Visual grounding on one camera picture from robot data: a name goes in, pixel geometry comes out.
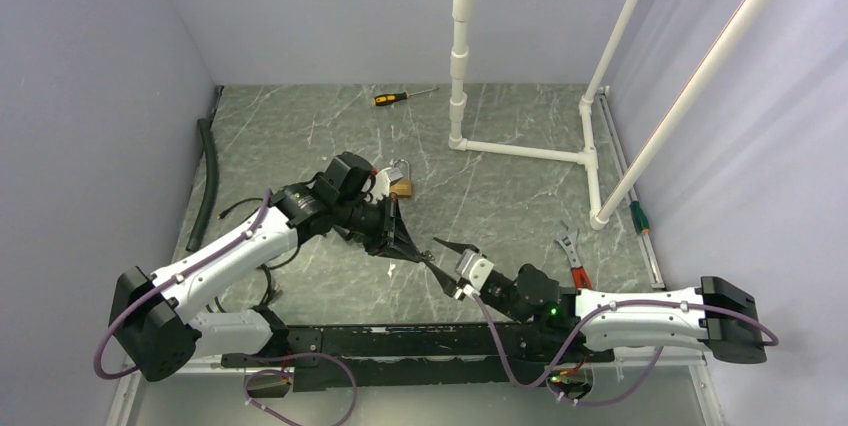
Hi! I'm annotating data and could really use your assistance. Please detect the brass padlock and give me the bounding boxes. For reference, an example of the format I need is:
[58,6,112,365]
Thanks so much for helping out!
[389,159,414,198]

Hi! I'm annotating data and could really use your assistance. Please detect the red handle pliers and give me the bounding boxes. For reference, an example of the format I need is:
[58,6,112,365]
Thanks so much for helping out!
[570,267,593,289]

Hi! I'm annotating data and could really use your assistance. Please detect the black corrugated hose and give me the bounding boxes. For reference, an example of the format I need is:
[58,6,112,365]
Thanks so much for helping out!
[184,117,221,254]

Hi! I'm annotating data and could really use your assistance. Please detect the yellow black screwdriver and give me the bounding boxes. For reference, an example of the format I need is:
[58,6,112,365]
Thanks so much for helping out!
[372,87,439,107]

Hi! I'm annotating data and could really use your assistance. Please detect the green handle screwdriver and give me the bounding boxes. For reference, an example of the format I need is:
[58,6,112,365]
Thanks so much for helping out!
[629,200,650,234]

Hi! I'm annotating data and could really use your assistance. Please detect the black loose cable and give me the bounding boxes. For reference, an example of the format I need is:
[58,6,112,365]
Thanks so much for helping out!
[205,196,306,315]

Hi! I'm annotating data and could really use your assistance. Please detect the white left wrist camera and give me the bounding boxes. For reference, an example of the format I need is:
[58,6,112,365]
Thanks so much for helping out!
[370,166,404,203]

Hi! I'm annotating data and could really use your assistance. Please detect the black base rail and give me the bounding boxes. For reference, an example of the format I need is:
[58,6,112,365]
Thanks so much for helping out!
[221,320,614,392]

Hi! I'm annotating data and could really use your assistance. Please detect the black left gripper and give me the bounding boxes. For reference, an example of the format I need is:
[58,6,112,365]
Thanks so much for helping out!
[336,192,422,263]

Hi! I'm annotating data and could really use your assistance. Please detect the white pvc pipe frame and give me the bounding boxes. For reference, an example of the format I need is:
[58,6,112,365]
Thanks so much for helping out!
[448,0,771,230]

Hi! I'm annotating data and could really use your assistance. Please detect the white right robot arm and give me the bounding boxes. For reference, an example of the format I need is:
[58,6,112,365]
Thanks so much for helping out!
[422,242,779,364]

